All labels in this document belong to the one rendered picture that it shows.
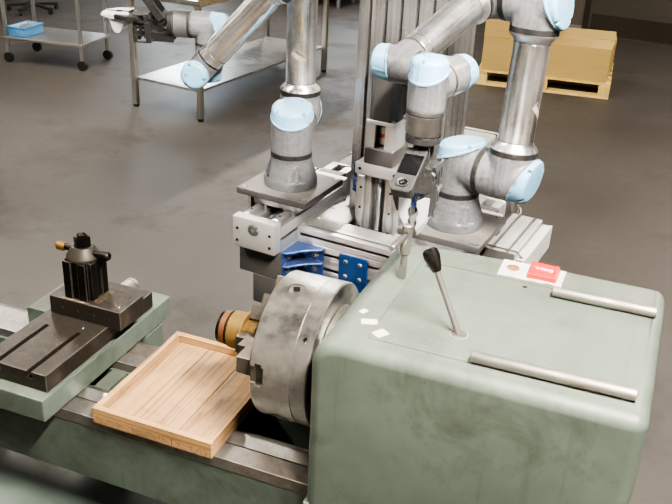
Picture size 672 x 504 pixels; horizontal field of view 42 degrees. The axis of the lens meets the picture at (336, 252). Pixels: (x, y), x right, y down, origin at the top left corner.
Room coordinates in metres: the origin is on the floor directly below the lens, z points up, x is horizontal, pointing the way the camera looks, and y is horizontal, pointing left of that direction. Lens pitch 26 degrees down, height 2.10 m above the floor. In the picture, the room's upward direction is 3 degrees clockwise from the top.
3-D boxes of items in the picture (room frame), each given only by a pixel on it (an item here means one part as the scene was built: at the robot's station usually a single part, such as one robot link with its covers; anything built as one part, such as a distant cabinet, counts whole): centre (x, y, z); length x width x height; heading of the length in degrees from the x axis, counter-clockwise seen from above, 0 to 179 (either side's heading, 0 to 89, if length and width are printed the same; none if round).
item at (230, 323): (1.66, 0.20, 1.08); 0.09 x 0.09 x 0.09; 69
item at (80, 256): (1.90, 0.61, 1.14); 0.08 x 0.08 x 0.03
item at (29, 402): (1.87, 0.67, 0.90); 0.53 x 0.30 x 0.06; 159
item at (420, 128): (1.67, -0.16, 1.57); 0.08 x 0.08 x 0.05
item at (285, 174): (2.34, 0.14, 1.21); 0.15 x 0.15 x 0.10
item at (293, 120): (2.34, 0.14, 1.33); 0.13 x 0.12 x 0.14; 174
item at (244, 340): (1.55, 0.16, 1.09); 0.12 x 0.11 x 0.05; 159
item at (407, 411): (1.48, -0.32, 1.06); 0.59 x 0.48 x 0.39; 69
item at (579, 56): (8.04, -1.85, 0.36); 1.28 x 1.03 x 0.72; 63
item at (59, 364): (1.84, 0.63, 0.95); 0.43 x 0.18 x 0.04; 159
